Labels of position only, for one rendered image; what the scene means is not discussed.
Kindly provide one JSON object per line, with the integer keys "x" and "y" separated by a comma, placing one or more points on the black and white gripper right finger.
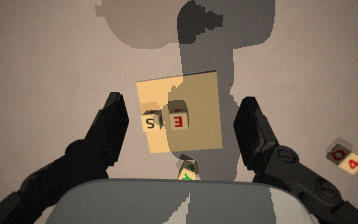
{"x": 279, "y": 166}

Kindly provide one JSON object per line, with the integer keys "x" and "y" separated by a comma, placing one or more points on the tan flat mat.
{"x": 198, "y": 93}

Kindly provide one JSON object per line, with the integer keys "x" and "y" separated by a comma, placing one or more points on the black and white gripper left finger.
{"x": 84, "y": 161}

